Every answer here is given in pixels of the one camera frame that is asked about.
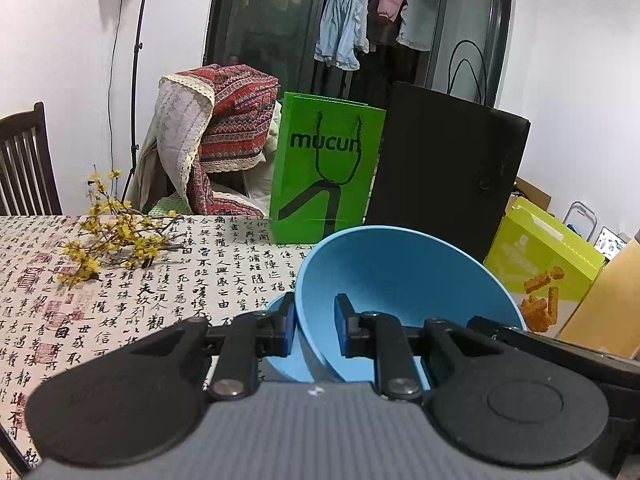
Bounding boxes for green checked cushion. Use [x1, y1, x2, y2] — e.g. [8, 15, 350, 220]
[150, 195, 197, 217]

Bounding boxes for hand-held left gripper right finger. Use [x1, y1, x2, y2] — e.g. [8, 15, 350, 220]
[334, 292, 503, 402]

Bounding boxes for studio lamp on stand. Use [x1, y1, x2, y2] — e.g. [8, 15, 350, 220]
[120, 0, 168, 201]

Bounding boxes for hanging pale garment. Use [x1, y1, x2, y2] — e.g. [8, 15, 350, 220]
[396, 0, 441, 52]

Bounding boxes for yellow blossom branch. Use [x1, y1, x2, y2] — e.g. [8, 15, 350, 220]
[57, 167, 186, 283]

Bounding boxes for red patterned quilted blanket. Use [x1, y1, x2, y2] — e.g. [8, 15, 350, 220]
[157, 63, 279, 217]

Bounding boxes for black lamp cable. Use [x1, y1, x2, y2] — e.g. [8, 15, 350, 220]
[106, 0, 126, 196]

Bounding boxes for brown cardboard box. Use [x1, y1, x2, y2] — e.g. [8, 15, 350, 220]
[505, 177, 551, 216]

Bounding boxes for calligraphy print tablecloth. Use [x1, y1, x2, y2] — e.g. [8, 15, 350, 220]
[0, 214, 323, 476]

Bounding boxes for beige thermos jug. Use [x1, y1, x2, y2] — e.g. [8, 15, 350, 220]
[555, 232, 640, 361]

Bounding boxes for black paper bag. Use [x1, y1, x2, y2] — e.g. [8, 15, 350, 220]
[365, 40, 531, 263]

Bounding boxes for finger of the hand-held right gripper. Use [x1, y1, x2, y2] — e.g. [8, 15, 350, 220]
[468, 315, 608, 363]

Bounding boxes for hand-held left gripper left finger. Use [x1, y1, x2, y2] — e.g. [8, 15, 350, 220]
[125, 291, 297, 402]

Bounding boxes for green paper bag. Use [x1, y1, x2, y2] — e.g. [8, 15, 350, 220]
[270, 91, 387, 243]

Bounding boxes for blue bowl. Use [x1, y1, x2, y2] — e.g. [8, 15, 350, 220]
[262, 292, 312, 384]
[295, 225, 526, 396]

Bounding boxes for small colourful screen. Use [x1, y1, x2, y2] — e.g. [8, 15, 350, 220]
[595, 226, 628, 261]

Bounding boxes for grey metal frame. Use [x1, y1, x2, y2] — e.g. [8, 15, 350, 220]
[562, 201, 598, 241]

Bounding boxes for dark wooden chair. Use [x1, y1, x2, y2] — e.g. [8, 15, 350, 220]
[0, 102, 63, 217]

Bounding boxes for dark sliding glass door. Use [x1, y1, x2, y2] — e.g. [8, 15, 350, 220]
[205, 0, 516, 111]

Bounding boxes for hanging light blue shirt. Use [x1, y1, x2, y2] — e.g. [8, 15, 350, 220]
[315, 0, 373, 71]

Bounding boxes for yellow-green snack box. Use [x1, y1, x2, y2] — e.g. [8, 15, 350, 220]
[484, 197, 606, 333]

